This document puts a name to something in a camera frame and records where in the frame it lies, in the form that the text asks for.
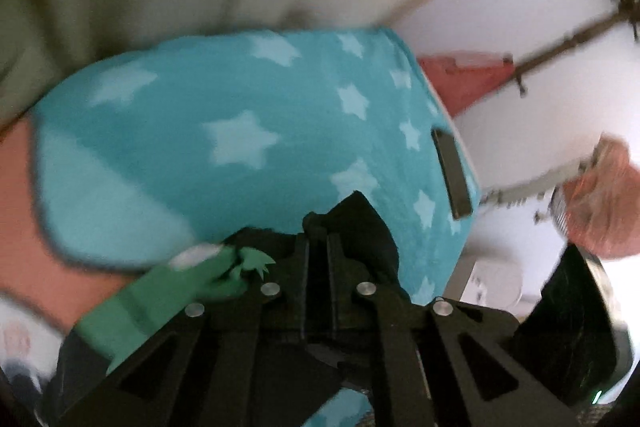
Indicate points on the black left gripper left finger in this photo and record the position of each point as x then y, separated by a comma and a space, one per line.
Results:
187, 345

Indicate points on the teal cartoon fleece blanket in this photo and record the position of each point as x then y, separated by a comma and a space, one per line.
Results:
122, 187

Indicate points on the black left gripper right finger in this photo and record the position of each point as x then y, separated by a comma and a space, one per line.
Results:
443, 364

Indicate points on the person's bare hand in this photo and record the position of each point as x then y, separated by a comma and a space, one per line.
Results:
602, 205

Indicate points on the black rectangular phone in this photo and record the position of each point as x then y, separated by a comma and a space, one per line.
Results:
452, 170

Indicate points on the black striped child pants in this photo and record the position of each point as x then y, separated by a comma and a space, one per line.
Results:
299, 372

